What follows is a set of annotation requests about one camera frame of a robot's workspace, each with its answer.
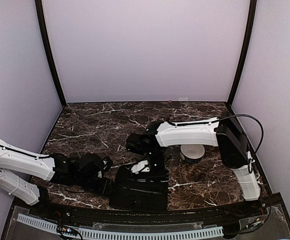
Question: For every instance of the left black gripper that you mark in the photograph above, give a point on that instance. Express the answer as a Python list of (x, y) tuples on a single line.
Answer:
[(103, 188)]

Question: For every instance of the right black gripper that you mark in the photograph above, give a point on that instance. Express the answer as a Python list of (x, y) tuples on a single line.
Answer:
[(160, 173)]

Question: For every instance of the black zippered tool case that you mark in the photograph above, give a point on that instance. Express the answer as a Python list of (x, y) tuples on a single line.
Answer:
[(127, 184)]

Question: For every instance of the black hair clip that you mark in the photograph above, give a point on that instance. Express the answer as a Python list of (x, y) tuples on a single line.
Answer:
[(138, 200)]

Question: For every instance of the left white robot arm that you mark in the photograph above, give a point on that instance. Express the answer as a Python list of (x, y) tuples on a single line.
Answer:
[(53, 168)]

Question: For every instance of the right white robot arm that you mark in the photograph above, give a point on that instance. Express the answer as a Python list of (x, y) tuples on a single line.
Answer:
[(224, 132)]

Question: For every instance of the white and teal bowl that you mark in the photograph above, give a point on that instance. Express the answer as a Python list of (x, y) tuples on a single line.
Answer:
[(192, 153)]

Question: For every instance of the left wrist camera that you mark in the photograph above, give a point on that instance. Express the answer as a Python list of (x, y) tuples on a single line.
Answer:
[(90, 164)]

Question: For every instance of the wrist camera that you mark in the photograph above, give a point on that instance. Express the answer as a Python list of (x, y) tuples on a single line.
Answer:
[(90, 164), (134, 145)]

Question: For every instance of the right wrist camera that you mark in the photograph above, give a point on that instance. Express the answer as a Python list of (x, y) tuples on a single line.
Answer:
[(134, 145)]

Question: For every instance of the black front rail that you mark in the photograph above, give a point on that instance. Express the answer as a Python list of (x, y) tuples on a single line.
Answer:
[(240, 221)]

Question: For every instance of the white slotted cable duct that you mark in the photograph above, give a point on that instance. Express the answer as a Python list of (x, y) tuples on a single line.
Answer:
[(104, 231)]

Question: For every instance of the left black frame post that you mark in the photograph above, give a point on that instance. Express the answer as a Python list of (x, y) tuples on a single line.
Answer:
[(48, 52)]

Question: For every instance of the black frame post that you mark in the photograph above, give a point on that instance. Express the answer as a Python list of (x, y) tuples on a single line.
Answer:
[(48, 52), (243, 53)]

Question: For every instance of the right black frame post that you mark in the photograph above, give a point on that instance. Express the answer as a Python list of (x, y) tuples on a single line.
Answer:
[(243, 53)]

